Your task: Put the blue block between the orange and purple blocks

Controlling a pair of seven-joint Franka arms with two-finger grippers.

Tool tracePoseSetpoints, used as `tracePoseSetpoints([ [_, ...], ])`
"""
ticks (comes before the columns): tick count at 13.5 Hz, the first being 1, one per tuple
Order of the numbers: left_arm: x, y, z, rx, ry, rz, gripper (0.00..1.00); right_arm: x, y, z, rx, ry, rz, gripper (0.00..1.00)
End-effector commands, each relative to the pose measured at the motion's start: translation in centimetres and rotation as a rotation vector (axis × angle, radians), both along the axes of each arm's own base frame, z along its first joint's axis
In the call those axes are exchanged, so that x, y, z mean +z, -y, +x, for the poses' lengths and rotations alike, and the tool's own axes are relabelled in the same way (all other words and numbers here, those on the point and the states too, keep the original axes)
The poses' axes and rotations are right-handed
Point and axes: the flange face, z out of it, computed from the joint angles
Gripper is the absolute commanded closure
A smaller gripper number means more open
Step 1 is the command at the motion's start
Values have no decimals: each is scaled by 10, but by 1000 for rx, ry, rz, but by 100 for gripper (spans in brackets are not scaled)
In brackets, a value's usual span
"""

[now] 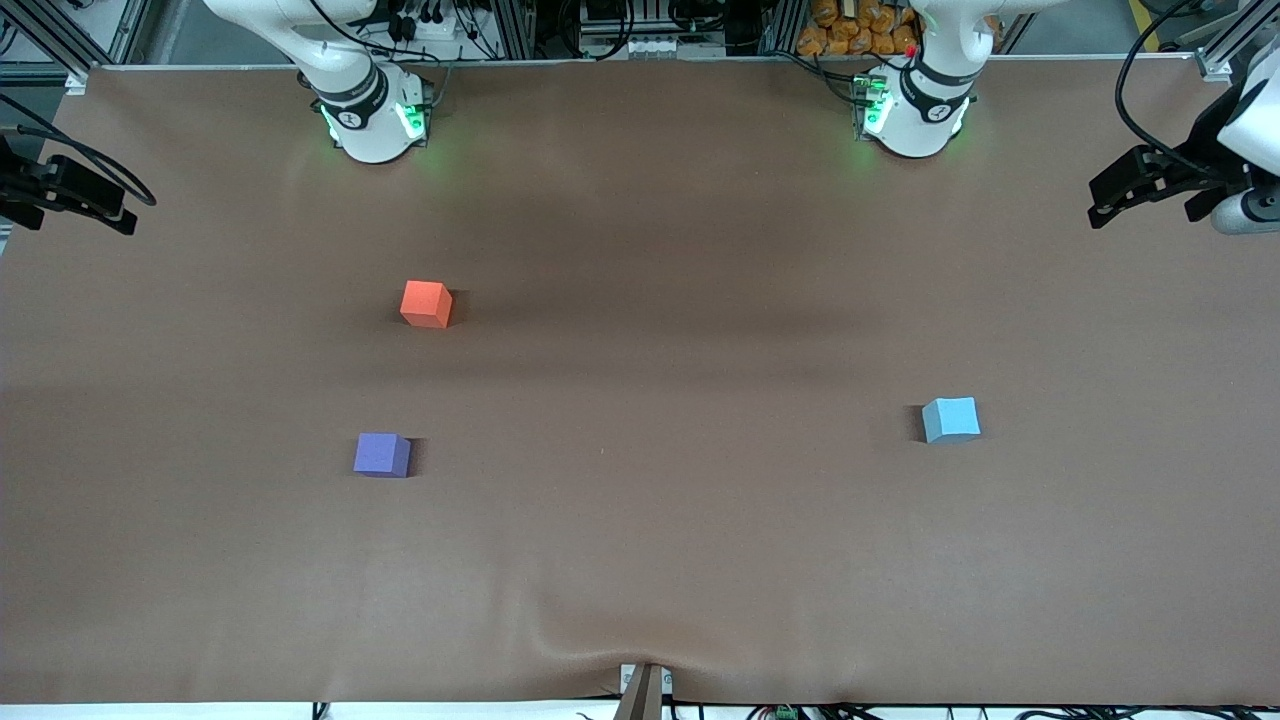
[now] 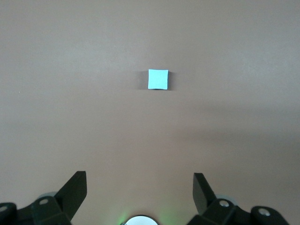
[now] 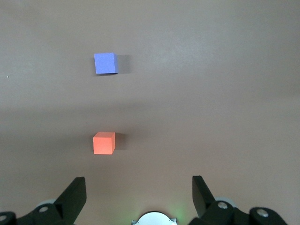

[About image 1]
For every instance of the purple foam block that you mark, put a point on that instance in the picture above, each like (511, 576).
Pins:
(380, 454)

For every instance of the orange foam block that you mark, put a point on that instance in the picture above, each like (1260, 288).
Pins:
(425, 303)

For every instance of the aluminium frame post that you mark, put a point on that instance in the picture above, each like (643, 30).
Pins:
(75, 45)
(1232, 40)

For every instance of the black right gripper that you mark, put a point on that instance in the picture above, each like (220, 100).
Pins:
(14, 180)

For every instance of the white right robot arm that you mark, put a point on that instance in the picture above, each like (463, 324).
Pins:
(365, 105)

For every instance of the light blue foam block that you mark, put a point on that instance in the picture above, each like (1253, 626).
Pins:
(950, 420)

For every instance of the white power strip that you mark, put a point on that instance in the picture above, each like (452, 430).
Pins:
(432, 22)

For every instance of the brown table mat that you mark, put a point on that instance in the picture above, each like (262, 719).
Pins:
(640, 520)

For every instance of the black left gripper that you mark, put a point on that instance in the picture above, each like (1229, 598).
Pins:
(1197, 153)

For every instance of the bag of orange items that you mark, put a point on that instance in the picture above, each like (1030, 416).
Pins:
(860, 28)

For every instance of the green terminal connector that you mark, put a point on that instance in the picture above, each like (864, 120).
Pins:
(785, 713)

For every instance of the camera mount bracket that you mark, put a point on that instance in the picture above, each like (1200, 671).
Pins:
(643, 692)

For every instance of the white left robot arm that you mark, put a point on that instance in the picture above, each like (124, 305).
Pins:
(920, 105)

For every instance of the grey control device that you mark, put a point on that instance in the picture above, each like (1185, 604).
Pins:
(635, 30)

